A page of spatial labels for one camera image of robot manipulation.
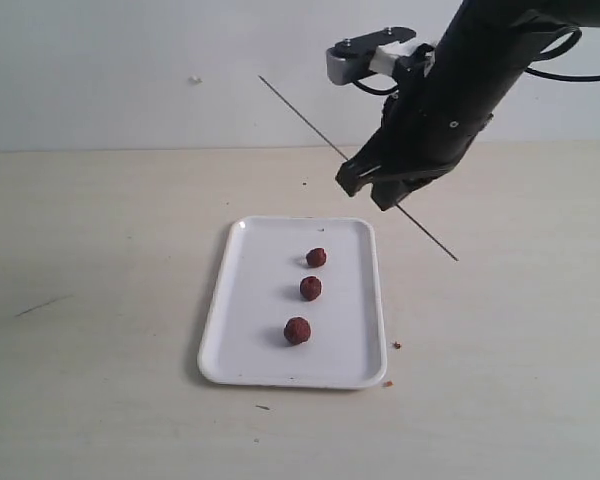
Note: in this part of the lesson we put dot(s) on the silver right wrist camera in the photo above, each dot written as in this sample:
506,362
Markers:
356,58

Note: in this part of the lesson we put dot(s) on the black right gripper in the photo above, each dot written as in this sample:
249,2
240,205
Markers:
415,146

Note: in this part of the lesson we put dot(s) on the thin metal skewer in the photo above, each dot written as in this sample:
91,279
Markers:
343,156

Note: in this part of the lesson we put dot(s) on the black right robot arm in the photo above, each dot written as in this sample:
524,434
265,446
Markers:
444,93

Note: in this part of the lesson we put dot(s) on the white rectangular plastic tray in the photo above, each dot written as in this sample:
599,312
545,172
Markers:
257,292

